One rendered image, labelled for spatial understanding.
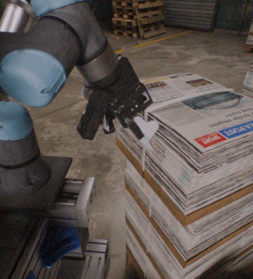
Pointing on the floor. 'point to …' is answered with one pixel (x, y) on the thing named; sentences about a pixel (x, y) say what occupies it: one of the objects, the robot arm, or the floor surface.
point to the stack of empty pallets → (127, 24)
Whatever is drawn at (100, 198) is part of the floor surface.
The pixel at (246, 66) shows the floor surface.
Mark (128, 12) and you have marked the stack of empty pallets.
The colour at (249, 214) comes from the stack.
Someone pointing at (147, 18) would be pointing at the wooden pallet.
